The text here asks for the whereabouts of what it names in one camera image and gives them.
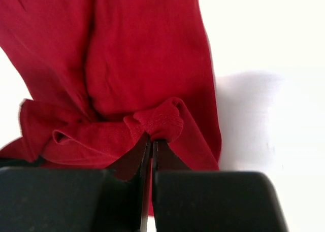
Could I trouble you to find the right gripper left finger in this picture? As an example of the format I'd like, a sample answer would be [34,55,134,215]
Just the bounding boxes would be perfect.
[1,136,151,231]

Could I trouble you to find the dark red t-shirt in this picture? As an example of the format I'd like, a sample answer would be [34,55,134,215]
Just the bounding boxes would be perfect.
[0,0,223,217]

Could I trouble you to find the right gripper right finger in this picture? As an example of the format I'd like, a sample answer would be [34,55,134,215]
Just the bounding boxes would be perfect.
[152,140,288,231]

